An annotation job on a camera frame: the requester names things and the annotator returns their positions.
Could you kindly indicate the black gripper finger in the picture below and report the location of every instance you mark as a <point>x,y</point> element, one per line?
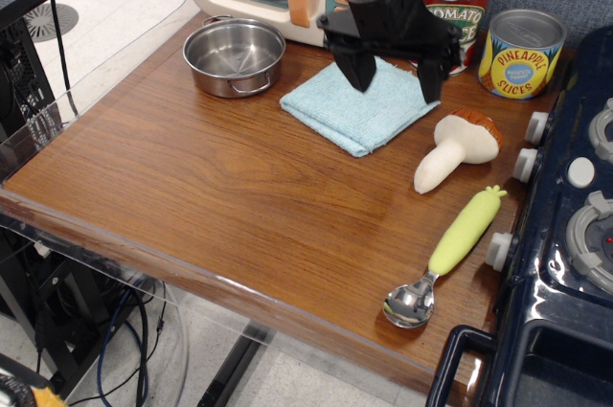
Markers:
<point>358,68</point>
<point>432,73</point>

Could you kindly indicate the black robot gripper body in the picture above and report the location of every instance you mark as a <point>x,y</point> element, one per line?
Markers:
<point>399,28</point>

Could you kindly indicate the light blue cloth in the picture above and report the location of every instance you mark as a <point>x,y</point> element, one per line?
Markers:
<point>358,122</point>

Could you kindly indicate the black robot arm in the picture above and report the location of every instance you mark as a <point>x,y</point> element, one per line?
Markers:
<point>395,28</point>

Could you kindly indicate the plush toy mushroom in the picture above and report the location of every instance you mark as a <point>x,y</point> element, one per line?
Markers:
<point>463,136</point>

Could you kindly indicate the pineapple slices can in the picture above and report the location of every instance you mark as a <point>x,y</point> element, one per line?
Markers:
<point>521,52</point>

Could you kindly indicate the stainless steel pot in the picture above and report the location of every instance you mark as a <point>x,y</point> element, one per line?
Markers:
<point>234,58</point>

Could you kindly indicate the dark blue toy stove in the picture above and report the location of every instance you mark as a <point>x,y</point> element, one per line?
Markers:
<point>552,343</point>

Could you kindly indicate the black table leg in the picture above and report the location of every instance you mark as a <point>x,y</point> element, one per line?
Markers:
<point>233,368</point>

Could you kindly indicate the round floor vent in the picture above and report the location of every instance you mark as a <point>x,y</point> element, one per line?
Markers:
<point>40,21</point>

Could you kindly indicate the green handled metal spoon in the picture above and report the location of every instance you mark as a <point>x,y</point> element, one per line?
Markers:
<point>412,305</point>

